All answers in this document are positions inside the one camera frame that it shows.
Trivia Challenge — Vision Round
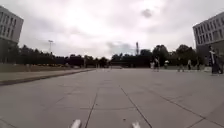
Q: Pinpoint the person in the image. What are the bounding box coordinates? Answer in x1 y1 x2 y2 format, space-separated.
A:
176 57 185 73
208 45 222 76
186 59 193 72
163 59 170 70
153 56 161 73

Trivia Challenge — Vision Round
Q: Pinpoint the tall slim tower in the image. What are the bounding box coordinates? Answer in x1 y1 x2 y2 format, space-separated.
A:
135 41 140 56

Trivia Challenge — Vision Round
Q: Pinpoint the row of dark trees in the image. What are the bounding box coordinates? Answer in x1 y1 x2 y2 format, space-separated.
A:
0 43 205 69

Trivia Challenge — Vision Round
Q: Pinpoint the tall floodlight pole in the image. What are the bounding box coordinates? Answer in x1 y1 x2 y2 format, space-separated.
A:
47 39 55 56

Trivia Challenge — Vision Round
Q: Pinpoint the robot's own part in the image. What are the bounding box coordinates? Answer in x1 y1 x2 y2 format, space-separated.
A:
131 121 142 128
70 119 82 128

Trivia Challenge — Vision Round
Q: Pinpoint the raised grass strip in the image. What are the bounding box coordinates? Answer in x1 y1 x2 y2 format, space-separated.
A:
0 63 88 74

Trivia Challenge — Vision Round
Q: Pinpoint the grey paved slab plaza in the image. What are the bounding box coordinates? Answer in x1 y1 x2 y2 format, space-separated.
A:
0 67 224 128

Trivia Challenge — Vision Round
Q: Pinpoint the pale building with window grid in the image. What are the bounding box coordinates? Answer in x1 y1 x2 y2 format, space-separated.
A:
192 11 224 65

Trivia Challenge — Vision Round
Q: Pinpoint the low kerb edge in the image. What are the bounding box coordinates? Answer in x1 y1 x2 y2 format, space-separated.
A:
0 68 97 87

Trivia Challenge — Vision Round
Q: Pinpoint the grey building with windows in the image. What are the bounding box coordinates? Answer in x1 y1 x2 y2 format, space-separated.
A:
0 5 25 64

